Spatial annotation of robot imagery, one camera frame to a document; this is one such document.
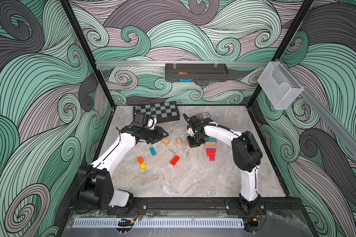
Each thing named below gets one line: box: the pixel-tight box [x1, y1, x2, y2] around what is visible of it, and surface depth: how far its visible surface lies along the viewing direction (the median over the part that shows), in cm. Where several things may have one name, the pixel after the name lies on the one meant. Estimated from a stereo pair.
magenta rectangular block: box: [206, 148, 217, 154], surface depth 95 cm
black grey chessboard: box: [133, 101, 180, 124], surface depth 116 cm
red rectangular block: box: [170, 155, 180, 167], surface depth 89 cm
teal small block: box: [149, 147, 157, 157], surface depth 95 cm
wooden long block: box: [205, 141, 217, 149], surface depth 96 cm
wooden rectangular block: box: [161, 137, 170, 146], surface depth 99 cm
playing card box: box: [196, 111, 212, 120], surface depth 113 cm
